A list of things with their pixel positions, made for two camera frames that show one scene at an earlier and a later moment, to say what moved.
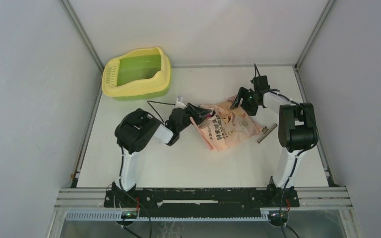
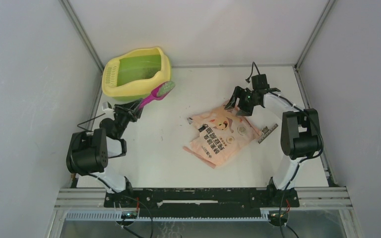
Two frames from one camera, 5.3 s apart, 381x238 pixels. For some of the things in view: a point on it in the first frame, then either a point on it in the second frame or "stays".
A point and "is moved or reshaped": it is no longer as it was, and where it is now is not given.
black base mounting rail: (202, 200) stays
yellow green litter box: (140, 75) stays
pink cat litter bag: (228, 128) is moved or reshaped
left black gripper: (193, 110) → (130, 109)
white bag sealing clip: (266, 132) stays
